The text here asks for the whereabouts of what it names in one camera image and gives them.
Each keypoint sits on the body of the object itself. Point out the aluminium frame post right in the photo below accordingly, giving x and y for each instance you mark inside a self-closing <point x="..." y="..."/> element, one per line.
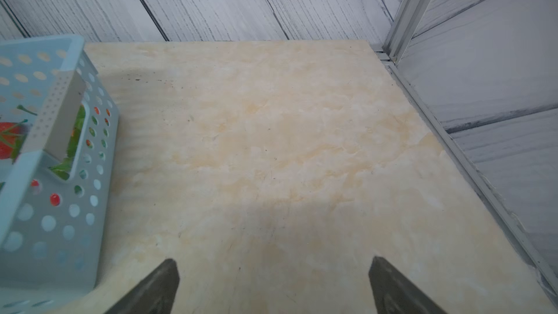
<point x="404" y="27"/>

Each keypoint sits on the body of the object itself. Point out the strawberry cluster right in basket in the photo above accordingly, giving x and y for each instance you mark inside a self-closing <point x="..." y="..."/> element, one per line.
<point x="14" y="134"/>

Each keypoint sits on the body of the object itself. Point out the light blue perforated basket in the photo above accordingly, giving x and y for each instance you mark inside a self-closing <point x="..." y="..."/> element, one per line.
<point x="52" y="229"/>

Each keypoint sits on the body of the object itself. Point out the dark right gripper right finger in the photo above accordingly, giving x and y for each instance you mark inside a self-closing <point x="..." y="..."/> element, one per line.
<point x="394" y="293"/>

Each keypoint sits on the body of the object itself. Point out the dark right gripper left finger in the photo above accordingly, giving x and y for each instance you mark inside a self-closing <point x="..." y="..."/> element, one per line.
<point x="153" y="294"/>

